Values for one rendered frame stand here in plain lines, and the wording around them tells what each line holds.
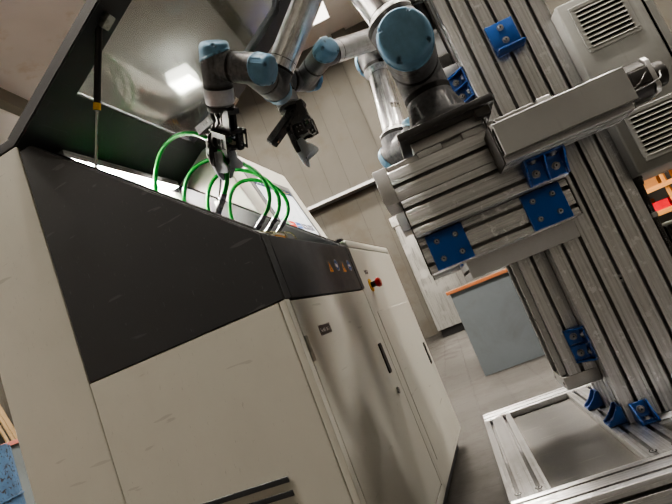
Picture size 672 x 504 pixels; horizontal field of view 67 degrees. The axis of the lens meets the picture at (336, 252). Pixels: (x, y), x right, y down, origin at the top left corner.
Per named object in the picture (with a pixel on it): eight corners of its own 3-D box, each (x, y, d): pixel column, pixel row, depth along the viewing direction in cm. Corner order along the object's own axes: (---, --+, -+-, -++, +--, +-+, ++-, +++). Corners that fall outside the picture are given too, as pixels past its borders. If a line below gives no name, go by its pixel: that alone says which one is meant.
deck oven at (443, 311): (526, 300, 925) (478, 193, 958) (539, 301, 796) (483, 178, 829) (439, 333, 952) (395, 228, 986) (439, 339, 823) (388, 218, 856)
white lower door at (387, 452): (409, 610, 103) (292, 299, 114) (399, 612, 104) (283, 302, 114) (443, 483, 165) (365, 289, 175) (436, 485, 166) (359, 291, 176)
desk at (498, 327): (537, 332, 485) (507, 267, 496) (568, 346, 358) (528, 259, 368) (473, 355, 496) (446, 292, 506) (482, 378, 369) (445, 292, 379)
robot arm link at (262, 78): (286, 65, 128) (248, 62, 132) (268, 46, 118) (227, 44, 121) (281, 96, 128) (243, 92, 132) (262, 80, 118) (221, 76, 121)
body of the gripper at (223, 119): (226, 157, 132) (220, 111, 126) (206, 150, 137) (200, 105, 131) (249, 149, 137) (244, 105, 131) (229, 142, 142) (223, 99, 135)
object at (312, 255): (292, 298, 115) (267, 234, 118) (275, 305, 117) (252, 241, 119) (362, 288, 174) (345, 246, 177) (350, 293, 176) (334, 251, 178)
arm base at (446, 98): (470, 126, 128) (455, 92, 130) (474, 104, 113) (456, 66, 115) (415, 151, 131) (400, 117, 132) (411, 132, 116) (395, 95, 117)
